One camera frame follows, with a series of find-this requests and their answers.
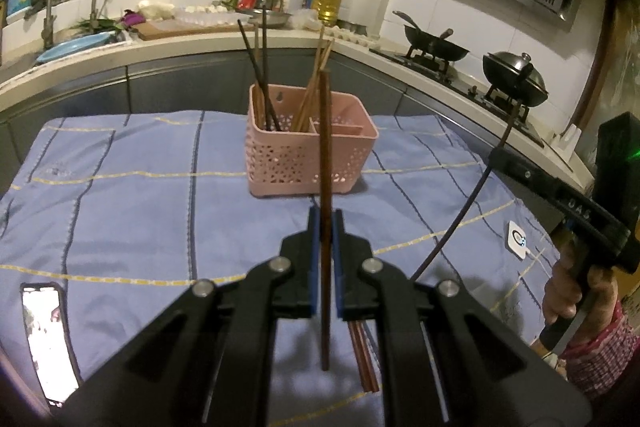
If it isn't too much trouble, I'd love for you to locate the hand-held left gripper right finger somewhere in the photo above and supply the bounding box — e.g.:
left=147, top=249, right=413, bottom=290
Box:
left=330, top=209, right=593, bottom=427

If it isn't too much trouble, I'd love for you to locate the person's right hand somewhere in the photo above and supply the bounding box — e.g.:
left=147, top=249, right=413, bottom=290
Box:
left=542, top=237, right=626, bottom=344

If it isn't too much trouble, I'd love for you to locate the smartphone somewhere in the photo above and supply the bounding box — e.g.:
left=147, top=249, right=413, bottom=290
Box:
left=20, top=282, right=83, bottom=408

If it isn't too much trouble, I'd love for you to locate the bundle of wooden chopsticks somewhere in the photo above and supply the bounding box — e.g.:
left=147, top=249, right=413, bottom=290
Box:
left=237, top=4, right=335, bottom=132

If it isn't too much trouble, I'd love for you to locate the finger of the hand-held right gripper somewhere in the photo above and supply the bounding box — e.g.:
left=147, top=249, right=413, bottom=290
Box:
left=490, top=147, right=562, bottom=208

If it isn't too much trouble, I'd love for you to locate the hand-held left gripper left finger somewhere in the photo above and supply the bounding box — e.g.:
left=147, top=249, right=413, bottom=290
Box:
left=57, top=207, right=323, bottom=427

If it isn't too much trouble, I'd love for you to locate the pink plastic utensil basket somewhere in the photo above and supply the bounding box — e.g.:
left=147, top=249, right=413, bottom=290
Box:
left=246, top=83, right=379, bottom=198

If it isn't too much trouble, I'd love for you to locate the white food bag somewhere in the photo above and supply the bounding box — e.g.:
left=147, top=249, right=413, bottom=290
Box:
left=137, top=0, right=176, bottom=22

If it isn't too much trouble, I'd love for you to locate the steel basin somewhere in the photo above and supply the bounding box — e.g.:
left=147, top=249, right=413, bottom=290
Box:
left=249, top=9, right=293, bottom=29

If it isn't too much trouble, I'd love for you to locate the green leafy vegetable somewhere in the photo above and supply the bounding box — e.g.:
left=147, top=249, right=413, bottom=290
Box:
left=70, top=18, right=123, bottom=32

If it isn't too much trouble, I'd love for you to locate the large wooden cutting board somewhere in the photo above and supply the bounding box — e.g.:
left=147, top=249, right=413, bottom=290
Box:
left=136, top=19, right=246, bottom=42

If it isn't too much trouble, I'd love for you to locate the crumpled clear plastic bag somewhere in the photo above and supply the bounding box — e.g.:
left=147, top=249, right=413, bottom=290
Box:
left=291, top=9, right=321, bottom=32

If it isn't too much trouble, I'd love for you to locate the black wok pan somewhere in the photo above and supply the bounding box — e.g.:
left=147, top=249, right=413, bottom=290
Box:
left=392, top=11, right=471, bottom=62

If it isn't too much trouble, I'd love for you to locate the person's right forearm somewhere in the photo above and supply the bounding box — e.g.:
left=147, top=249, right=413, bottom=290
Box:
left=530, top=302, right=640, bottom=403

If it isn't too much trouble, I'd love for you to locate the white square device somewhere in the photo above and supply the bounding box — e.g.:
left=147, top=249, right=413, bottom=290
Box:
left=505, top=221, right=532, bottom=258

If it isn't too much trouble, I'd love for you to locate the reddish brown wooden chopstick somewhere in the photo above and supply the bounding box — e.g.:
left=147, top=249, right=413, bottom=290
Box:
left=354, top=321, right=381, bottom=394
left=347, top=321, right=373, bottom=394

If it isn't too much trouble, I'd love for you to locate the clear tray of white eggs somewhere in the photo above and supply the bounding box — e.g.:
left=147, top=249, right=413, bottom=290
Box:
left=177, top=4, right=236, bottom=26

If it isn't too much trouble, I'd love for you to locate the white plastic stand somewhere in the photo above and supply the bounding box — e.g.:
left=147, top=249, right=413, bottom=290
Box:
left=552, top=127, right=583, bottom=154

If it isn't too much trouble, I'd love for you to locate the kitchen counter with cabinets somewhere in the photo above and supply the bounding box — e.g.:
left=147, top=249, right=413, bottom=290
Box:
left=0, top=24, right=601, bottom=208

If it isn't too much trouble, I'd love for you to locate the black wok with lid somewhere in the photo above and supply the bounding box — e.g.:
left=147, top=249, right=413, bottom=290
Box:
left=482, top=51, right=549, bottom=106

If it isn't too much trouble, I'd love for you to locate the gas stove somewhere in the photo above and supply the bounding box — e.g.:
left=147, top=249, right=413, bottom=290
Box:
left=370, top=47, right=546, bottom=145

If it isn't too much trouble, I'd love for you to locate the blue checked cloth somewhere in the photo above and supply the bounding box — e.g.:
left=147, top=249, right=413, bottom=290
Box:
left=0, top=109, right=556, bottom=427

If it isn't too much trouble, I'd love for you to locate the blue plastic basin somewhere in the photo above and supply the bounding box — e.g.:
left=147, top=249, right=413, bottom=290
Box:
left=36, top=32, right=118, bottom=64

